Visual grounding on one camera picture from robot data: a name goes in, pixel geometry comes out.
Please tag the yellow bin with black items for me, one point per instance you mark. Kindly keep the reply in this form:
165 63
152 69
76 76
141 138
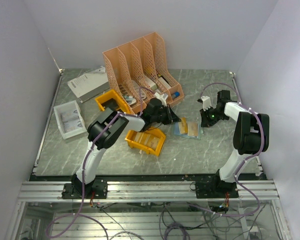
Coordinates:
111 99

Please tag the gold striped credit card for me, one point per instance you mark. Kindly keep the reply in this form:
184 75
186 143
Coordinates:
193 129

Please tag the white stapler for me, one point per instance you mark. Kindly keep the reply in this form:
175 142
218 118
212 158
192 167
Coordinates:
130 100

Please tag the white bin with cards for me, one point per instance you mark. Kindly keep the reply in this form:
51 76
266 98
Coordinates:
69 119

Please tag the aluminium frame rail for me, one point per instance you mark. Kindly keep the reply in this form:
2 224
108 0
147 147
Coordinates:
144 191

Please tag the blue capped bottle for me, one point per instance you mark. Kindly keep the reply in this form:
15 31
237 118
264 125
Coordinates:
175 95

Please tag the peach plastic file organizer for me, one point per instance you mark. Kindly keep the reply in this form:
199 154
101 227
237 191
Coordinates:
130 65

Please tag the yellow bin with cards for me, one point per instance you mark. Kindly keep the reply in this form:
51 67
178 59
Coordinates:
150 141

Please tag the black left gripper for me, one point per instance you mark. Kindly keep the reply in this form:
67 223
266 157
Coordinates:
171 116

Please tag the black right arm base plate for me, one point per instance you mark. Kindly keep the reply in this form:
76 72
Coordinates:
210 190

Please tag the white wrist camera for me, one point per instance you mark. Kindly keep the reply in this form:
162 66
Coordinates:
162 97
206 102

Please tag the gold patterned credit card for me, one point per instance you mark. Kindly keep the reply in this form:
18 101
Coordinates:
183 126

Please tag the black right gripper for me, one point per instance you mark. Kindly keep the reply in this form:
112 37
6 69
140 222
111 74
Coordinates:
205 122

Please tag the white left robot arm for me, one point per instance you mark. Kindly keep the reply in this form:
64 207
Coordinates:
105 130

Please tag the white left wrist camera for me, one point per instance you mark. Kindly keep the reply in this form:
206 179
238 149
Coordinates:
162 97

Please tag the white paper booklet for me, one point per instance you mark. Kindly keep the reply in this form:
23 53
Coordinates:
89 84

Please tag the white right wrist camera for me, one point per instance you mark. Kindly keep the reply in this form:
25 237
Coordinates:
206 102

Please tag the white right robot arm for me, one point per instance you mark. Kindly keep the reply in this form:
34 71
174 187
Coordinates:
250 138

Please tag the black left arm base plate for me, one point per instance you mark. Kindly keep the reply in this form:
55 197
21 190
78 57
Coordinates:
96 190

